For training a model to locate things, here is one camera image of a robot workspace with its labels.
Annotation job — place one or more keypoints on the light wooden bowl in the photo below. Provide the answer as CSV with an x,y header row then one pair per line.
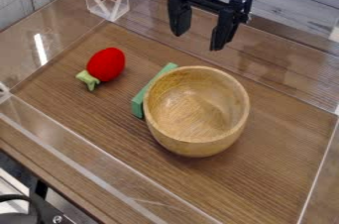
x,y
196,108

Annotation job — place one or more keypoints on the black table leg bracket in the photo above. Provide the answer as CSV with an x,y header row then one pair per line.
x,y
51,214

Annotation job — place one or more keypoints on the clear acrylic corner bracket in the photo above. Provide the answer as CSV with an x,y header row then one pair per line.
x,y
108,9

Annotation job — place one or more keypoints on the red plush strawberry toy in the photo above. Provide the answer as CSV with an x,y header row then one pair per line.
x,y
103,68

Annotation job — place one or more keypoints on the green rectangular block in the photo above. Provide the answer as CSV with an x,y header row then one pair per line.
x,y
136,101

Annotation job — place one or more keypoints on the clear acrylic tray wall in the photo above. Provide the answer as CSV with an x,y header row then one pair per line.
x,y
114,192

